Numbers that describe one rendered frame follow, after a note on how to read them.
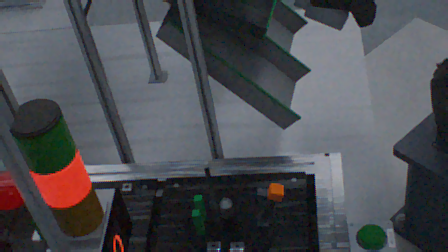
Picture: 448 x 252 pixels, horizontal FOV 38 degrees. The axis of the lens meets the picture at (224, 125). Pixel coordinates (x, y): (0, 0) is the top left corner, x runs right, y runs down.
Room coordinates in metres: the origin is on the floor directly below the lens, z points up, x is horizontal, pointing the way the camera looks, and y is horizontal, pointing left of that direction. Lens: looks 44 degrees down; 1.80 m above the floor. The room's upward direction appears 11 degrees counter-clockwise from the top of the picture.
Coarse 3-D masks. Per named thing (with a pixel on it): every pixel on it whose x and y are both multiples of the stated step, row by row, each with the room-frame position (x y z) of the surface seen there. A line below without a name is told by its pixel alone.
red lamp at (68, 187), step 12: (72, 168) 0.45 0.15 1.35; (84, 168) 0.46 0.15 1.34; (36, 180) 0.45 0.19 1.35; (48, 180) 0.44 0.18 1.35; (60, 180) 0.44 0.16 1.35; (72, 180) 0.44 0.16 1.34; (84, 180) 0.45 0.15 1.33; (48, 192) 0.44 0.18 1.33; (60, 192) 0.44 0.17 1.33; (72, 192) 0.44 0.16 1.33; (84, 192) 0.45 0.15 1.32; (60, 204) 0.44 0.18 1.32; (72, 204) 0.44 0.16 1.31
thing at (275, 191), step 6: (270, 186) 0.62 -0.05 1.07; (276, 186) 0.62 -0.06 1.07; (282, 186) 0.62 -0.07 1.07; (258, 192) 0.62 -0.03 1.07; (264, 192) 0.62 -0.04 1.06; (270, 192) 0.61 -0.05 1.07; (276, 192) 0.61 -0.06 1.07; (282, 192) 0.61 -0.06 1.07; (270, 198) 0.61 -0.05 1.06; (276, 198) 0.60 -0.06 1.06; (264, 204) 0.62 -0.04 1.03; (270, 204) 0.61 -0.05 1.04; (264, 210) 0.61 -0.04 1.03; (270, 210) 0.61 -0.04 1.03; (264, 216) 0.61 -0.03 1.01; (264, 222) 0.61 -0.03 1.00
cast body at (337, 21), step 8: (296, 0) 0.86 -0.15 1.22; (304, 0) 0.86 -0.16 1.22; (304, 8) 0.86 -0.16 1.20; (312, 8) 0.83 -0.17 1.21; (320, 8) 0.83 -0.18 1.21; (328, 8) 0.83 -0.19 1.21; (312, 16) 0.83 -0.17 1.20; (320, 16) 0.83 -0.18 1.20; (328, 16) 0.83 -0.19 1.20; (336, 16) 0.82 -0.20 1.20; (344, 16) 0.82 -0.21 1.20; (328, 24) 0.83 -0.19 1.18; (336, 24) 0.82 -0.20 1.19; (344, 24) 0.82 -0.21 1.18
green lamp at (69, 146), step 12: (60, 120) 0.46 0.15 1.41; (48, 132) 0.44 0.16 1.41; (60, 132) 0.45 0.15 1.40; (24, 144) 0.44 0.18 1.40; (36, 144) 0.44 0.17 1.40; (48, 144) 0.44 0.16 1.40; (60, 144) 0.45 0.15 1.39; (72, 144) 0.46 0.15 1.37; (24, 156) 0.45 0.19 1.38; (36, 156) 0.44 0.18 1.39; (48, 156) 0.44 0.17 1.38; (60, 156) 0.44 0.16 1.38; (72, 156) 0.45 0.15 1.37; (36, 168) 0.44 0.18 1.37; (48, 168) 0.44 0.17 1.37; (60, 168) 0.44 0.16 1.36
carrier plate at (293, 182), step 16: (224, 176) 0.75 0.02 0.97; (240, 176) 0.74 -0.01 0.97; (256, 176) 0.73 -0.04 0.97; (272, 176) 0.73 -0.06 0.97; (288, 176) 0.72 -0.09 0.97; (304, 176) 0.71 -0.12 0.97; (176, 192) 0.73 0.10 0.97; (192, 192) 0.72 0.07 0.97; (208, 192) 0.72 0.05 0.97; (256, 192) 0.70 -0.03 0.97; (288, 192) 0.68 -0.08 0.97; (304, 192) 0.68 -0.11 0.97; (176, 208) 0.70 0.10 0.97; (192, 208) 0.69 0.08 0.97; (288, 208) 0.65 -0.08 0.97; (304, 208) 0.65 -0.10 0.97; (160, 224) 0.67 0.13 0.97; (176, 224) 0.66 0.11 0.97; (288, 224) 0.62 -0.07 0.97; (304, 224) 0.62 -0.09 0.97; (160, 240) 0.64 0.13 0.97; (176, 240) 0.63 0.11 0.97; (288, 240) 0.59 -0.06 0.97; (304, 240) 0.59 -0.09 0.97
